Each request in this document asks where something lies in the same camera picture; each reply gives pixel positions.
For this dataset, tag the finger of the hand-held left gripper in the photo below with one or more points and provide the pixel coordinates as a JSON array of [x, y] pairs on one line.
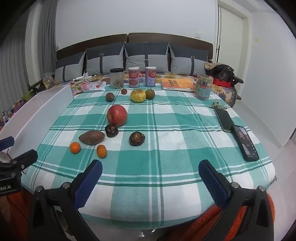
[[6, 142], [25, 160]]

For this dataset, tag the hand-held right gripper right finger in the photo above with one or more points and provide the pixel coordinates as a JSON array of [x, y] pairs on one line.
[[212, 183]]

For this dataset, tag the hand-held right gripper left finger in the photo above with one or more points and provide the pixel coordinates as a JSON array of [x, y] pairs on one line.
[[89, 183]]

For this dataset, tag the small orange mandarin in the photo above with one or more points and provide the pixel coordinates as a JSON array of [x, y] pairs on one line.
[[101, 151], [75, 147]]

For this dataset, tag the brown sweet potato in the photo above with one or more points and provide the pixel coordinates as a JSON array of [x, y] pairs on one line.
[[91, 137]]

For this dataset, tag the dark avocado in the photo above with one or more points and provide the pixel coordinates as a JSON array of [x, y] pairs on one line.
[[111, 131]]

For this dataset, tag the dark brown round fruit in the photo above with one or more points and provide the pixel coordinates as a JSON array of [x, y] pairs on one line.
[[137, 138]]

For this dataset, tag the red apple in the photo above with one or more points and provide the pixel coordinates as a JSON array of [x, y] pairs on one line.
[[117, 115]]

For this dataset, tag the small brown passion fruit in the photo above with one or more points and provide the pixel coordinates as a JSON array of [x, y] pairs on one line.
[[110, 97]]

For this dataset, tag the tiny reddish brown fruit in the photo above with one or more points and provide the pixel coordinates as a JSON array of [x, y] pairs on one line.
[[124, 91]]

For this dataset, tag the orange fluffy cloth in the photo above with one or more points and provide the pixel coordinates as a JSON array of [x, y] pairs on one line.
[[208, 224]]

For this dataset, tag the white board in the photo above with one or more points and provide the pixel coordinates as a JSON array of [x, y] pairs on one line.
[[34, 111]]

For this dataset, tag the smartphone with lit screen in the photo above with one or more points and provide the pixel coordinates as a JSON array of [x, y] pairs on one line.
[[245, 142]]

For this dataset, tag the green plaid tablecloth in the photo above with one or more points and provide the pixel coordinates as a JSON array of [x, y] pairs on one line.
[[161, 162]]

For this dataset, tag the dark wooden chair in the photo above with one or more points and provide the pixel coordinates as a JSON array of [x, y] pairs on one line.
[[34, 87]]

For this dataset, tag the plastic snack jar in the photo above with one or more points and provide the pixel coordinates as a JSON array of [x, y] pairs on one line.
[[48, 80]]

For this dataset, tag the bunch of keys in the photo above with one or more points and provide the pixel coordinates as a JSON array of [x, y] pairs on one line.
[[217, 106]]

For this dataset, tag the grey curtain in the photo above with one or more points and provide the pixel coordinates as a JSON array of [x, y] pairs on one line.
[[13, 58]]

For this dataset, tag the pink packet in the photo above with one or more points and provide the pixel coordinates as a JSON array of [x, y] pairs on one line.
[[83, 87]]

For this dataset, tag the grey cushion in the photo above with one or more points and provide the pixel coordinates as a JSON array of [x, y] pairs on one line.
[[69, 69], [188, 61], [145, 56], [104, 59]]

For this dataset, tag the pale printed tin can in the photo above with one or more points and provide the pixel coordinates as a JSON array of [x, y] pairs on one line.
[[203, 87]]

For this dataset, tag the white packet with red print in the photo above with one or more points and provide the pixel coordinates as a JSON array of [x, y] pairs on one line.
[[98, 85]]

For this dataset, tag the red box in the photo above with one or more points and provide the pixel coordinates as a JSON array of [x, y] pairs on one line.
[[220, 82]]

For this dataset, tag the orange book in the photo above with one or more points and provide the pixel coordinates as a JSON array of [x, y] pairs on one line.
[[177, 83]]

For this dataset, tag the clear jar with black lid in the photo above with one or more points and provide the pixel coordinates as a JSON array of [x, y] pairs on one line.
[[116, 78]]

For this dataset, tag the dark bag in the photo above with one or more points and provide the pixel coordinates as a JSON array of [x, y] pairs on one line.
[[223, 71]]

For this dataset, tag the purple printed can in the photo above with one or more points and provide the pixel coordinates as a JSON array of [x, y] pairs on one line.
[[150, 76], [134, 77]]

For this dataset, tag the brown headboard panel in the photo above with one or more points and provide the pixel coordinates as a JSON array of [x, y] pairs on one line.
[[173, 38], [92, 41]]

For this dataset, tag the white door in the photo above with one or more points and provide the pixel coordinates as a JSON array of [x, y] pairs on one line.
[[231, 39]]

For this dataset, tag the white wall socket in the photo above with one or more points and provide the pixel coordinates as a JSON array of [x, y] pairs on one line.
[[198, 34]]

